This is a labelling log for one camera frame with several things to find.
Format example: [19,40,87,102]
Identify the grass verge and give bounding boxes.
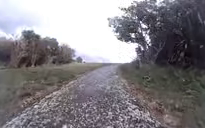
[116,61,205,128]

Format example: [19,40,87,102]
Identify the dark dense trees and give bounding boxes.
[107,0,205,73]

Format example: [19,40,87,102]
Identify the grey gravel path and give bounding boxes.
[1,63,164,128]

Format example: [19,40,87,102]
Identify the grass field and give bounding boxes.
[0,62,108,128]

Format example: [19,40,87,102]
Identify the row of bushy trees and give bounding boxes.
[0,29,85,69]

